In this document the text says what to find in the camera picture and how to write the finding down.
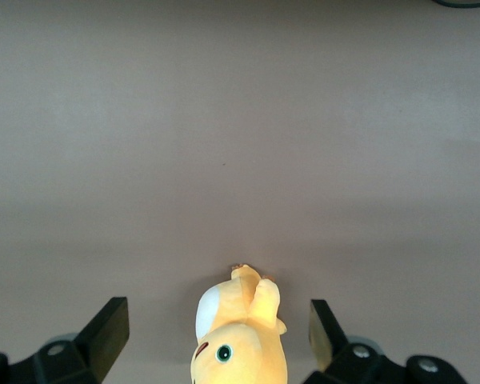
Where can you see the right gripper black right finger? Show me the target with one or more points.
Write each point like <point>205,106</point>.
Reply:
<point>344,360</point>

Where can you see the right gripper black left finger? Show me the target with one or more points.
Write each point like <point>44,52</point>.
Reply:
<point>92,344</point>

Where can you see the yellow plush toy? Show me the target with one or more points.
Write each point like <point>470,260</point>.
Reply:
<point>240,348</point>

